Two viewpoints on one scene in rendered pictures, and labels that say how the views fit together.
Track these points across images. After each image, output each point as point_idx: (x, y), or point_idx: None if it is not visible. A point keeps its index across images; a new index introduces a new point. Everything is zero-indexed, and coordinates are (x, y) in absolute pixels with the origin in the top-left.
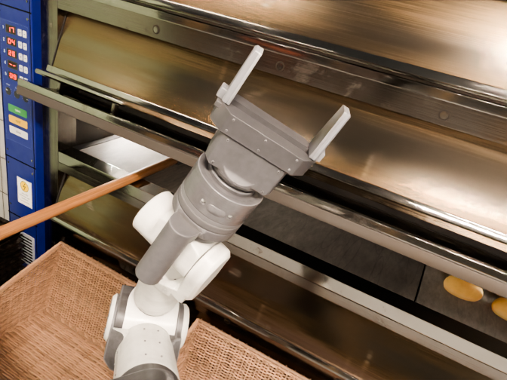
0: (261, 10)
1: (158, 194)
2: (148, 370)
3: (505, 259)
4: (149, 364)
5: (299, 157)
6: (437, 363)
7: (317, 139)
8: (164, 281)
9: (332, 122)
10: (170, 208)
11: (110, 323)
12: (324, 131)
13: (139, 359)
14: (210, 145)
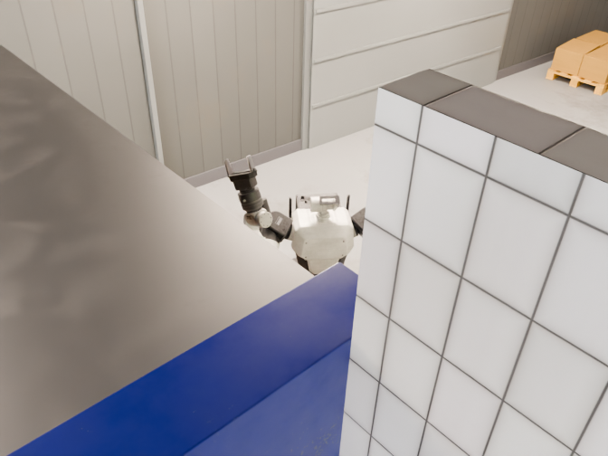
0: None
1: (264, 212)
2: (270, 224)
3: None
4: (268, 238)
5: (237, 171)
6: None
7: (230, 170)
8: (261, 235)
9: (228, 164)
10: (261, 211)
11: None
12: (229, 166)
13: (270, 242)
14: (256, 181)
